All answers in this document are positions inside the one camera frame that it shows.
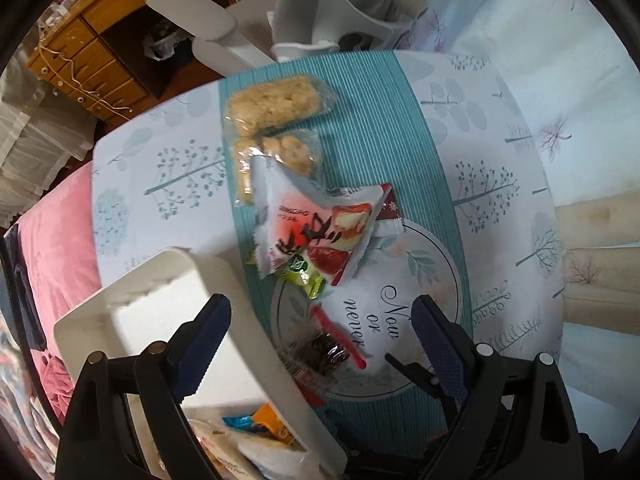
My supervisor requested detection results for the pink bed blanket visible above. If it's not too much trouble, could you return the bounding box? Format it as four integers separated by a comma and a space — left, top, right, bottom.
16, 162, 101, 420

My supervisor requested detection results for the floral white curtain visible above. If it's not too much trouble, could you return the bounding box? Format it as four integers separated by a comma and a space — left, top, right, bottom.
409, 0, 639, 448

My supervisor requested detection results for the wooden desk with drawers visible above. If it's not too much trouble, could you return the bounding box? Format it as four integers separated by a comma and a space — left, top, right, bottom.
27, 0, 240, 127

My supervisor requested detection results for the white plastic storage bin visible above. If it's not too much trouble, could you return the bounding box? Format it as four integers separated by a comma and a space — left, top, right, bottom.
54, 248, 347, 479

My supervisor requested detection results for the lace covered piano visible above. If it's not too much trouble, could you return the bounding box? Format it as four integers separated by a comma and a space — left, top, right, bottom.
0, 26, 96, 229

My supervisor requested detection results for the green pastry packet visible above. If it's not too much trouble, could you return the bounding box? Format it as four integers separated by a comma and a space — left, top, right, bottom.
277, 254, 326, 300

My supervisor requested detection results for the navy folded garment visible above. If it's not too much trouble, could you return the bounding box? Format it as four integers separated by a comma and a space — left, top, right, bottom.
1, 224, 47, 351

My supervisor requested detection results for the grey white office chair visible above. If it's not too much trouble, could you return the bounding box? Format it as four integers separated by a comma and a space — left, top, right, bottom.
145, 0, 426, 77

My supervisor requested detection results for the clear dark candy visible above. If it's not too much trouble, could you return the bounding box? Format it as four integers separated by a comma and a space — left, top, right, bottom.
278, 304, 367, 408

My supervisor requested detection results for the red white date snack bag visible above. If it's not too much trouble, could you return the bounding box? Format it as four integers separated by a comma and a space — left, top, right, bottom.
250, 156, 392, 286

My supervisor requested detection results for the black waste bin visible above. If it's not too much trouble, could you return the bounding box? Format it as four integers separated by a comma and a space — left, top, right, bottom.
142, 22, 191, 62

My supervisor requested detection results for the white blue wafer pack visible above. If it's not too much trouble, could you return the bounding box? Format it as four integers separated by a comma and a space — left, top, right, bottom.
189, 419, 328, 480

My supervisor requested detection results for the blue snack packet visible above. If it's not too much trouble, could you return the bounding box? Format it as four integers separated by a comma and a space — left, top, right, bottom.
222, 403, 298, 446

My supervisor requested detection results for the dark red snowflake packet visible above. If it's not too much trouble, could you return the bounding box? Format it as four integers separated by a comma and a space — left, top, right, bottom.
372, 188, 405, 238

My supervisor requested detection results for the rice cracker pack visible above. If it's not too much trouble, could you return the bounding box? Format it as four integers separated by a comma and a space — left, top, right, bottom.
224, 74, 337, 139
230, 129, 322, 205

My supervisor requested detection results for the teal tree pattern tablecloth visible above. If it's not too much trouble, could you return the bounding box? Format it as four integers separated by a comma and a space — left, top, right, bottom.
92, 51, 563, 457

